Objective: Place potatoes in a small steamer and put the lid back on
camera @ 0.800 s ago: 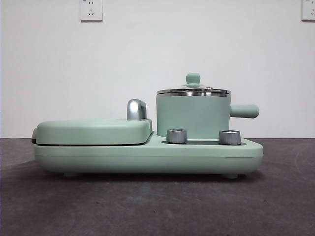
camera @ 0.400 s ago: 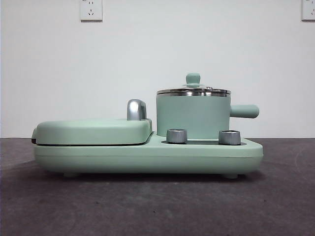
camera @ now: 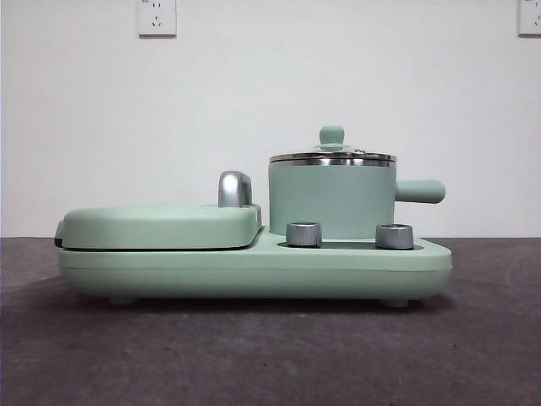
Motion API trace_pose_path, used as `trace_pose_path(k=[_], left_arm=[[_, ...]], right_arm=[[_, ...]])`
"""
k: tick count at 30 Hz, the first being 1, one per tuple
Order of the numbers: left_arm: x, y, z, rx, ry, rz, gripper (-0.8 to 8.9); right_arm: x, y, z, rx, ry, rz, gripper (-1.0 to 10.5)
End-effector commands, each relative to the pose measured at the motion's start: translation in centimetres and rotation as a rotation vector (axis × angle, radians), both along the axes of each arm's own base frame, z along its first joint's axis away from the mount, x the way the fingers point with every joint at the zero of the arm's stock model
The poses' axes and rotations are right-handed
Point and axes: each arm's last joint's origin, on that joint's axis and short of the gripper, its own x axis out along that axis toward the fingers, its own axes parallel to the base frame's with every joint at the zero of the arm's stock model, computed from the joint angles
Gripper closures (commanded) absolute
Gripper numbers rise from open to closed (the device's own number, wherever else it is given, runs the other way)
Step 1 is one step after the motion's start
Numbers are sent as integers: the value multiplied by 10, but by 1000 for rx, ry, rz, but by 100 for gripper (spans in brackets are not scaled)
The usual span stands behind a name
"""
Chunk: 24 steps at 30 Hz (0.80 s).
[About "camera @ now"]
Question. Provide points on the mint green griddle cover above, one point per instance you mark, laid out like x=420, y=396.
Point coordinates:
x=148, y=228

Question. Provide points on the white wall socket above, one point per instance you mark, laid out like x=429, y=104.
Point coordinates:
x=530, y=19
x=156, y=19

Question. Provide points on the mint green breakfast machine base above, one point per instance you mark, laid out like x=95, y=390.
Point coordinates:
x=359, y=275

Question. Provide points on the glass pot lid green knob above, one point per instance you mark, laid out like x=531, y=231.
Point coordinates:
x=332, y=136

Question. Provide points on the mint green steamer pot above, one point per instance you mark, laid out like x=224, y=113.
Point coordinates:
x=329, y=199

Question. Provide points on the silver control knob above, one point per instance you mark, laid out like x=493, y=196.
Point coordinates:
x=394, y=236
x=302, y=234

